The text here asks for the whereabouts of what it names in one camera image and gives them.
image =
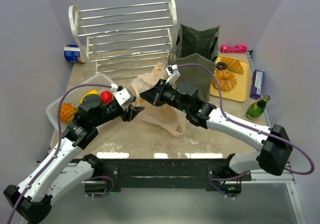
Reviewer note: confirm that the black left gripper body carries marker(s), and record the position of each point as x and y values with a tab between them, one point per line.
127	112

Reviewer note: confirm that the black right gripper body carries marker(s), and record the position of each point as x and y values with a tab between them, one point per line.
158	94

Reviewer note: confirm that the banana print plastic bag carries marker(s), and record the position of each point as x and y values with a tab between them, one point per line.
144	87

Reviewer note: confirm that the chocolate donut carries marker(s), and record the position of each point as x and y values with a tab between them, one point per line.
221	65

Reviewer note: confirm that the green fabric grocery bag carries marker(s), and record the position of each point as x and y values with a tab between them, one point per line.
196	47

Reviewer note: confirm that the croissant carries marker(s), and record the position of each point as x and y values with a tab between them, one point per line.
233	65

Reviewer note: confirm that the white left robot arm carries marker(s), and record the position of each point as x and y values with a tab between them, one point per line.
30	198

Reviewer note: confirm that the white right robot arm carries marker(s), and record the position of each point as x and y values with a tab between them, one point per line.
271	149

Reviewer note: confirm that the yellow food tray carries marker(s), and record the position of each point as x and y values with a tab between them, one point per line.
233	86

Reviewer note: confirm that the yellow toy lemon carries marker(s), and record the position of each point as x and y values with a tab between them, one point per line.
91	92

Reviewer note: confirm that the white plastic basket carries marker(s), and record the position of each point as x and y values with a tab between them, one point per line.
74	97

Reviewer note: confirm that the toy pineapple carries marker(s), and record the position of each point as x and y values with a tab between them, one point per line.
67	112

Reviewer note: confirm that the blue white can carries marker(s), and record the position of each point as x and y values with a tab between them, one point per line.
72	54

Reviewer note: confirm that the pink box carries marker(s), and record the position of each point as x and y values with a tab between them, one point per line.
239	49

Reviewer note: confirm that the purple box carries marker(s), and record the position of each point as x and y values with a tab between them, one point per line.
257	83

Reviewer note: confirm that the green glass bottle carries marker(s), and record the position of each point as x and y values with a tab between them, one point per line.
257	108

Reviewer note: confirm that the white metal shelf rack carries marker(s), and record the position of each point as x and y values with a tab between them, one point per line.
125	41

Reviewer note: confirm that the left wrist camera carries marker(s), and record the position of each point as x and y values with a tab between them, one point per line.
122	95

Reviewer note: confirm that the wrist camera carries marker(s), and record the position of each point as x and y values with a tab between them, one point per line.
122	95
173	74

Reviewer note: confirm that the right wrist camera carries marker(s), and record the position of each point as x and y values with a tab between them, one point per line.
173	74

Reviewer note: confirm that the black base frame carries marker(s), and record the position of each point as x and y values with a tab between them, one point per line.
208	174

